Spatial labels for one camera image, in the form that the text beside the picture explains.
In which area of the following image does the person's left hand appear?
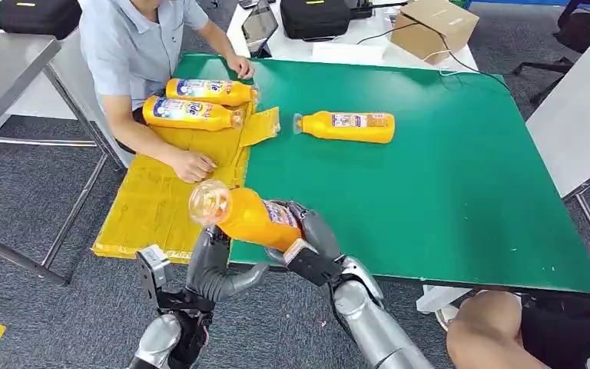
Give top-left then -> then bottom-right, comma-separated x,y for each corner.
225,53 -> 257,81

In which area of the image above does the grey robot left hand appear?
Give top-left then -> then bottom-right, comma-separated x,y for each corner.
185,226 -> 270,304

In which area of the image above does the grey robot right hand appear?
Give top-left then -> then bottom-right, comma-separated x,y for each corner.
264,200 -> 344,268

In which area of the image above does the person's right hand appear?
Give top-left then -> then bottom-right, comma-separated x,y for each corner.
170,148 -> 218,185

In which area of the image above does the orange drink bottle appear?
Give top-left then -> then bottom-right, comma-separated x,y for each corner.
293,110 -> 396,145
142,95 -> 247,132
187,179 -> 307,254
164,78 -> 260,108

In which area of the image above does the dark tablet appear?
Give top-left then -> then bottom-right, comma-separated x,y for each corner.
241,2 -> 280,59

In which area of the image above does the white table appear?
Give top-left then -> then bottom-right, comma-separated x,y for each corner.
226,0 -> 479,72

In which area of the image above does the yellow cardboard sheet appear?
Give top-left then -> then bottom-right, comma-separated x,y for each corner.
91,101 -> 282,266

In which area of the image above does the black carry bag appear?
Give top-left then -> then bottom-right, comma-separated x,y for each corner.
0,0 -> 83,41
280,0 -> 352,41

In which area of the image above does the person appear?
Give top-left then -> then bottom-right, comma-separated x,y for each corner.
78,0 -> 257,185
435,251 -> 590,369

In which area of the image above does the black power adapter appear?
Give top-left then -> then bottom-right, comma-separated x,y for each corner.
348,0 -> 409,20

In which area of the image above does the white table leg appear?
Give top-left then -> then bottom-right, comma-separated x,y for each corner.
416,284 -> 474,314

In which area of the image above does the green table mat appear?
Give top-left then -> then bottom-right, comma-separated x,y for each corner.
172,52 -> 590,295

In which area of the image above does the pale grey table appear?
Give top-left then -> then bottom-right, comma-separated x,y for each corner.
525,12 -> 590,261
45,25 -> 136,169

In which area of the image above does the brown cardboard box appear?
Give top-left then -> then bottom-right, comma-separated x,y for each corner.
390,0 -> 480,66

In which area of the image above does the steel table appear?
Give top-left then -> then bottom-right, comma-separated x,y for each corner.
0,32 -> 125,288

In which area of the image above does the black office chair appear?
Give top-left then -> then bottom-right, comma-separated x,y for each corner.
511,0 -> 590,105

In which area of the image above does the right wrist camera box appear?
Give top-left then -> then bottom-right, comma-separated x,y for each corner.
283,238 -> 347,288

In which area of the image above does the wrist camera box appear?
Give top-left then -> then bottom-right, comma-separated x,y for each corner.
283,238 -> 347,288
136,244 -> 175,307

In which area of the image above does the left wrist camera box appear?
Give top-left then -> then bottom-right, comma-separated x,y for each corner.
136,244 -> 175,307

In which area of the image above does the white cable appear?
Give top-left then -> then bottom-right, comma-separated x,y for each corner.
422,48 -> 462,78

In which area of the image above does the black cable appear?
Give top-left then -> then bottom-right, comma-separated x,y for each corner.
356,19 -> 512,90

